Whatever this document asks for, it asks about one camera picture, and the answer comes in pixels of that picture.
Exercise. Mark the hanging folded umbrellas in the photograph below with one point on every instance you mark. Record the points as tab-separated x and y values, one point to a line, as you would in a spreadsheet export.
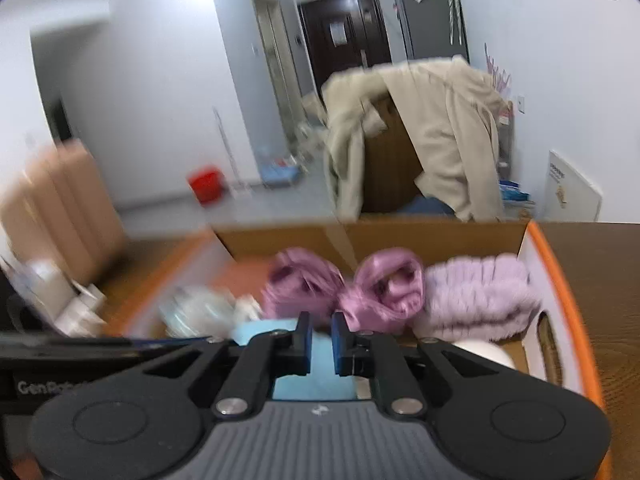
454	7

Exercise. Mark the light blue sponge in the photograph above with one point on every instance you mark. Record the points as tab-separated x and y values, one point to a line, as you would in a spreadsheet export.
322	385

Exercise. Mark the brown chair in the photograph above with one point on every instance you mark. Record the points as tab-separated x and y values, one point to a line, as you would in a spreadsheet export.
387	160

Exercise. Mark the dark brown door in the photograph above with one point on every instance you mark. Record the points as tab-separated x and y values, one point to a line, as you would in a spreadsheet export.
345	40

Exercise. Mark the white paper rolls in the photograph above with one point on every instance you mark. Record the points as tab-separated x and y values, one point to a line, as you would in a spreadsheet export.
65	300

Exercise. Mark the clear plastic wrapped pack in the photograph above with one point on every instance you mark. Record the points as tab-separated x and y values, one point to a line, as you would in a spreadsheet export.
200	310

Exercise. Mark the tan cardboard boxes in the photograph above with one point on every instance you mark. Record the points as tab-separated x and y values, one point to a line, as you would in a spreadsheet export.
60	210

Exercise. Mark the purple fluffy headband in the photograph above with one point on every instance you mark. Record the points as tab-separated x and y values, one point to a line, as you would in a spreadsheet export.
475	295

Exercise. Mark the grey refrigerator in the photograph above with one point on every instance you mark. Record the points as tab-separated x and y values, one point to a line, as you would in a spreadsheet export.
430	10

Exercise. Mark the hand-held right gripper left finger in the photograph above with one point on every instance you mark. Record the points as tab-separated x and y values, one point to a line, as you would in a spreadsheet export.
304	345

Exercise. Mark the red bucket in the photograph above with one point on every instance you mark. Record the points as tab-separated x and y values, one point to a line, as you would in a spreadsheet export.
206	185

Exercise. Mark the purple satin bow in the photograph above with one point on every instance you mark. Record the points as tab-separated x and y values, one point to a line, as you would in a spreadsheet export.
360	290

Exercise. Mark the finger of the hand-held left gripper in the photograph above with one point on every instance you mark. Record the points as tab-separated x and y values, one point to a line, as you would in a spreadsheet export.
100	340

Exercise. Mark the white round object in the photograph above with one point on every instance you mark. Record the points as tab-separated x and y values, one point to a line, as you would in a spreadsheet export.
487	352

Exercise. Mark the beige coat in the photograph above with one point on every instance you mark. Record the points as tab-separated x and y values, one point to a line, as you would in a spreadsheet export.
450	135

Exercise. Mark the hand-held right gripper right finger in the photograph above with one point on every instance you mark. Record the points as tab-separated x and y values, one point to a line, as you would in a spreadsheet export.
341	345

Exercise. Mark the cardboard box with orange rim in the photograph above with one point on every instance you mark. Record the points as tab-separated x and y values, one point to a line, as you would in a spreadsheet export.
540	270

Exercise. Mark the white wall socket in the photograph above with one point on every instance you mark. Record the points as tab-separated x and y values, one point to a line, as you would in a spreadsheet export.
521	105

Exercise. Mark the blue seat cushion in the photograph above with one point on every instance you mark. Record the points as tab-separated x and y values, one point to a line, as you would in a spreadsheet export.
425	206

